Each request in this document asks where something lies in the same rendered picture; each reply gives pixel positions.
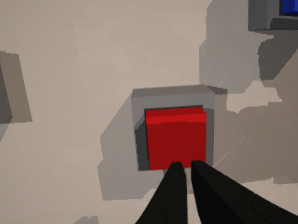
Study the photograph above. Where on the red button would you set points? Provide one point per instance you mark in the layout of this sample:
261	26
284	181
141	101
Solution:
173	124

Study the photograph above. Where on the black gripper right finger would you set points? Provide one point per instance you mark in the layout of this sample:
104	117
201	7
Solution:
221	200

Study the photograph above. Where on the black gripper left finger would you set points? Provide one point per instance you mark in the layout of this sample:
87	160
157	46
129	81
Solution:
168	204

